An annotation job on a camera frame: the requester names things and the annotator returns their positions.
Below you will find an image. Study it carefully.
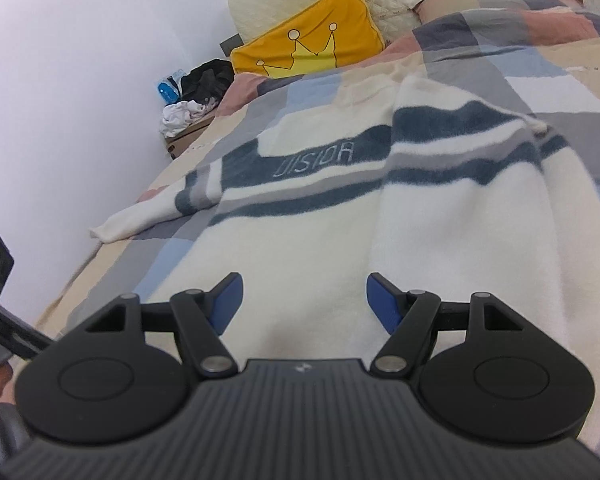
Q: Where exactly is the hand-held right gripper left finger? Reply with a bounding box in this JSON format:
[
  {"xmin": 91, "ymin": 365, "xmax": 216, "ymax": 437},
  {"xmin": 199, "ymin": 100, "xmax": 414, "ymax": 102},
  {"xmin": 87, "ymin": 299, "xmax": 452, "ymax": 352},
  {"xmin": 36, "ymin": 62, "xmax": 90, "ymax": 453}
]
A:
[{"xmin": 85, "ymin": 272, "xmax": 244, "ymax": 376}]

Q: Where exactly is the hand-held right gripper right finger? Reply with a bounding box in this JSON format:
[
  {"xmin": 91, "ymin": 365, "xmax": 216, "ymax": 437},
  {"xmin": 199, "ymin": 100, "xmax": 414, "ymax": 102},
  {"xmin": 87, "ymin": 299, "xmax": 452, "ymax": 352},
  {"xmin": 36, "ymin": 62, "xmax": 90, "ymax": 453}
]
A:
[{"xmin": 366, "ymin": 272, "xmax": 523, "ymax": 377}]

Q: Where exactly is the white sweater with dark stripes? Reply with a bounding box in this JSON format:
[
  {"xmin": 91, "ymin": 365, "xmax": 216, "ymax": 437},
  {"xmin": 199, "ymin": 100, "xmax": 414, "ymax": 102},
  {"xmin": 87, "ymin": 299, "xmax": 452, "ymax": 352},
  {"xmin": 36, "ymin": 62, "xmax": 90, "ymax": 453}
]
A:
[{"xmin": 90, "ymin": 65, "xmax": 600, "ymax": 361}]

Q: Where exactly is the person's leg in grey jeans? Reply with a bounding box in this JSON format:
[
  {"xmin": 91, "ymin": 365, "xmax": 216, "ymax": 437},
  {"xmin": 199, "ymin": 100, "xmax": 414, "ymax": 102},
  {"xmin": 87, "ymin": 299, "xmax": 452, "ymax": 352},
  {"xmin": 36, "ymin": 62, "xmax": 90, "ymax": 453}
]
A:
[{"xmin": 0, "ymin": 402, "xmax": 33, "ymax": 466}]

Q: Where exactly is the brown nightstand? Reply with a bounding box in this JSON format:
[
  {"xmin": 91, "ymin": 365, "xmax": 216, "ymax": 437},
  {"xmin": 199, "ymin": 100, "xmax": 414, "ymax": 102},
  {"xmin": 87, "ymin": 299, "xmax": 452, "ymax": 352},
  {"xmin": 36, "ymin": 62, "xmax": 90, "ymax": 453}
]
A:
[{"xmin": 164, "ymin": 112, "xmax": 216, "ymax": 158}]

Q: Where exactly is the white crumpled cloth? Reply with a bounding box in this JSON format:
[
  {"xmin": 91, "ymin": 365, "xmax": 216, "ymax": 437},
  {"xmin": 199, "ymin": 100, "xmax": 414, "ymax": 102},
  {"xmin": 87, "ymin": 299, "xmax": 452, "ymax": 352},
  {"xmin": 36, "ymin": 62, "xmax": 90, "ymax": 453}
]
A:
[{"xmin": 160, "ymin": 100, "xmax": 216, "ymax": 138}]

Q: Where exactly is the blue packet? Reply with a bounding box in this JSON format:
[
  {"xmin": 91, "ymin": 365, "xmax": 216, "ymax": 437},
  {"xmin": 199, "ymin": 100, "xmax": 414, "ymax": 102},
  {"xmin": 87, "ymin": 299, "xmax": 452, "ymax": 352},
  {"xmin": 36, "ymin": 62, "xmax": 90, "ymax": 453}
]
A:
[{"xmin": 157, "ymin": 67, "xmax": 186, "ymax": 106}]

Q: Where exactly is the black cloth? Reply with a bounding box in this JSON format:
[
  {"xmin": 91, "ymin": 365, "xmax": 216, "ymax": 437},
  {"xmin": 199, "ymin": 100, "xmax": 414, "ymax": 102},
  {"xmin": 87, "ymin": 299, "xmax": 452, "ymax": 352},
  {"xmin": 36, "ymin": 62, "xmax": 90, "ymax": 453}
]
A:
[{"xmin": 180, "ymin": 59, "xmax": 236, "ymax": 103}]

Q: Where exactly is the checkered patchwork quilt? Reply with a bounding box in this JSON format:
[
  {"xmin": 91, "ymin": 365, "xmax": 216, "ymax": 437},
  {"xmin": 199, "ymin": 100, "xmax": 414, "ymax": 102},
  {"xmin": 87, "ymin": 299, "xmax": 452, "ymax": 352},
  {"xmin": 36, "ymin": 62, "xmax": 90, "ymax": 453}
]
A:
[{"xmin": 32, "ymin": 0, "xmax": 600, "ymax": 461}]

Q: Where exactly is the yellow crown print pillow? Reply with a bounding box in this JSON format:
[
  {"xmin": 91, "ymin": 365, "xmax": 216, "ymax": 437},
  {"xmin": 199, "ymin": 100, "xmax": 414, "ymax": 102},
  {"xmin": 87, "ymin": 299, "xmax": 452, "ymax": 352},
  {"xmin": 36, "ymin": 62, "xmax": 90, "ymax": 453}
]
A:
[{"xmin": 230, "ymin": 0, "xmax": 386, "ymax": 80}]

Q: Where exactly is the checkered pillow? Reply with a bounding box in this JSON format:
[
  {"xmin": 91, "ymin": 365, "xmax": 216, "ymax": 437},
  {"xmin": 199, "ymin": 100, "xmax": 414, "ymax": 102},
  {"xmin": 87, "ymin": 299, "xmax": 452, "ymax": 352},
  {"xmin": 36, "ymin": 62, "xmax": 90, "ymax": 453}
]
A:
[{"xmin": 412, "ymin": 0, "xmax": 586, "ymax": 26}]

